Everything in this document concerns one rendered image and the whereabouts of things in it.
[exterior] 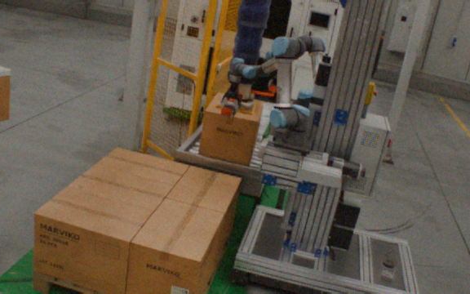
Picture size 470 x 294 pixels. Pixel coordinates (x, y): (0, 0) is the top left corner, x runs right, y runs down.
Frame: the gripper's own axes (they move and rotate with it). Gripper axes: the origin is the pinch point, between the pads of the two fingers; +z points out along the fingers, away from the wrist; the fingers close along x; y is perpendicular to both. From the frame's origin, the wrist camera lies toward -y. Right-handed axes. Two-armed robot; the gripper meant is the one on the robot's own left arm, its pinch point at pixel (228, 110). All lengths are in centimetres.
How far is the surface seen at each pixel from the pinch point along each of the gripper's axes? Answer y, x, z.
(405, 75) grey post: 294, -179, -4
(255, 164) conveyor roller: 49, -24, 54
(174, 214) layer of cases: -59, 16, 53
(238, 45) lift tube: 51, 6, -36
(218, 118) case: 30.0, 9.5, 17.0
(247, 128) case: 30.0, -13.2, 19.7
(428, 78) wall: 871, -375, 77
